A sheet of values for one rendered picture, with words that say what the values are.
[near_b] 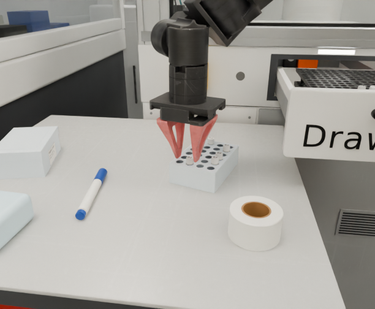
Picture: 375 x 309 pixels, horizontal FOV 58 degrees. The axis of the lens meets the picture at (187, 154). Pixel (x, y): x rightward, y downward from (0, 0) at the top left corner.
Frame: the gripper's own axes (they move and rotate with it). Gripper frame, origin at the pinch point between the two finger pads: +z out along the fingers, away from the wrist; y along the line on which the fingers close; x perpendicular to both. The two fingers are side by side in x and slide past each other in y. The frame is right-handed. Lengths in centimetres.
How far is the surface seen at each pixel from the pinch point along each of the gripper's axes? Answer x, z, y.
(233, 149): -9.6, 2.1, -4.9
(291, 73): -41.1, -6.6, -9.0
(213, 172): 0.4, 2.1, -4.8
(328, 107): -7.5, -8.6, -19.6
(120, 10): -105, -17, 85
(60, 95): -40, 8, 67
